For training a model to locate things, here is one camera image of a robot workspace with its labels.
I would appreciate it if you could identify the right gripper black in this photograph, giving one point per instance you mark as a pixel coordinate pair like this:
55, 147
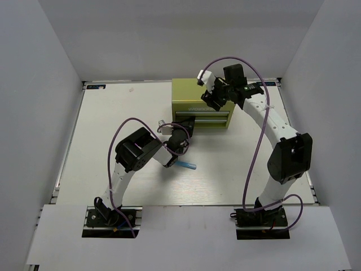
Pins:
210, 97

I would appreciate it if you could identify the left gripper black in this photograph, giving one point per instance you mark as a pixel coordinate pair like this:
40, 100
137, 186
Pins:
188, 125

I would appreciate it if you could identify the green metal tool chest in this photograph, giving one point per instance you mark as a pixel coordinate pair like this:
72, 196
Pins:
186, 103

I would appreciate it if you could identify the blue utility knife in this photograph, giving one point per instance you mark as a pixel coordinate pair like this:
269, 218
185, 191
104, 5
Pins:
185, 165

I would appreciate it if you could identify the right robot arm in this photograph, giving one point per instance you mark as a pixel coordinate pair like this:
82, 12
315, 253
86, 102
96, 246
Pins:
291, 155

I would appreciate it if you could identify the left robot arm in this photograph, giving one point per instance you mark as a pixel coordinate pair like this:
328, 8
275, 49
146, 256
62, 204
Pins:
132, 153

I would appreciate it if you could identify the right blue table label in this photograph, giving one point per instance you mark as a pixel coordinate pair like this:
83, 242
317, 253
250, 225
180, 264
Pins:
267, 83

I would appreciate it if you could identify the blue table label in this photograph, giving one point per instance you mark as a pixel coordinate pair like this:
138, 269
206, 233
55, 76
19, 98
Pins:
96, 87
267, 83

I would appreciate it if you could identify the left blue table label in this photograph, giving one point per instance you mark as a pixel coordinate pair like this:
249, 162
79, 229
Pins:
96, 87

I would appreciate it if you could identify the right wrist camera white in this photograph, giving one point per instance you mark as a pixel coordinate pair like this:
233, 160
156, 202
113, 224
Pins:
207, 79

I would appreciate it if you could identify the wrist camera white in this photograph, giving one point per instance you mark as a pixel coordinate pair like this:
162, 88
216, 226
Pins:
207, 79
165, 128

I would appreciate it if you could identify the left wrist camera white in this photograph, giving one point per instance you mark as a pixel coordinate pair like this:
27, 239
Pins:
165, 128

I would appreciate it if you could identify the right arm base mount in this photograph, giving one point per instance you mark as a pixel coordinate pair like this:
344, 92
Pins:
262, 225

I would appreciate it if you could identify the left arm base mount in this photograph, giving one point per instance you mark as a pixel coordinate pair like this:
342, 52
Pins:
95, 226

